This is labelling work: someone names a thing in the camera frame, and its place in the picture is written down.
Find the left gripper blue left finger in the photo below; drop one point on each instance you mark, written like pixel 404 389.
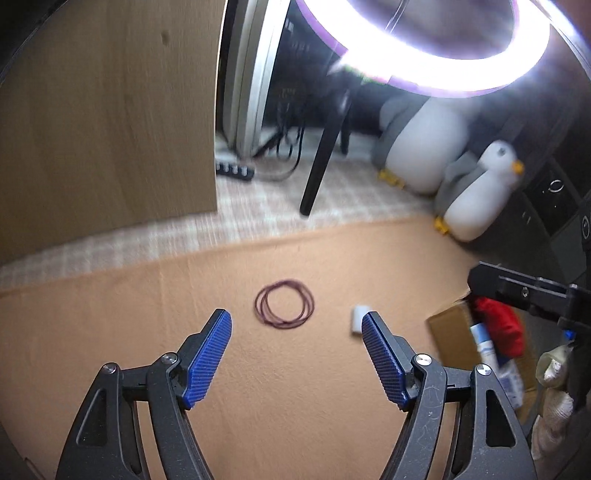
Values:
pixel 200 355

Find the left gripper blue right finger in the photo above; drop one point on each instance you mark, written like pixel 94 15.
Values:
pixel 392 358

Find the small white eraser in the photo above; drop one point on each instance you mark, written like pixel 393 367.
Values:
pixel 358 313

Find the red cloth pouch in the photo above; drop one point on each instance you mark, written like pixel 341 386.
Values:
pixel 504 326

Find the brown rubber band loop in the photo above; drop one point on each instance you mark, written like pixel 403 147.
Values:
pixel 284 304

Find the white lotion bottle blue cap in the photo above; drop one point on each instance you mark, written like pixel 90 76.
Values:
pixel 485 346

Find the white dotted tissue pack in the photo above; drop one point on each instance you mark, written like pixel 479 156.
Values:
pixel 512 383

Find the right gloved hand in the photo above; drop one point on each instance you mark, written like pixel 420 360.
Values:
pixel 550 426

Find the cardboard box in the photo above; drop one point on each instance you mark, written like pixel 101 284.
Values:
pixel 450 331

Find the small penguin plush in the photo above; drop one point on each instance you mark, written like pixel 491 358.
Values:
pixel 475 190

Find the black power strip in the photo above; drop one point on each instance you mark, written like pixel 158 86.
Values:
pixel 234 171

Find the large penguin plush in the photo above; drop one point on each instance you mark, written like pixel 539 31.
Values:
pixel 420 136

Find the black tripod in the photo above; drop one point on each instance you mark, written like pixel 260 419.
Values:
pixel 341 101

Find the wooden board panel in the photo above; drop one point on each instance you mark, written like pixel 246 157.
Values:
pixel 107 118

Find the ring light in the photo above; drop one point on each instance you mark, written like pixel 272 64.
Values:
pixel 449 49

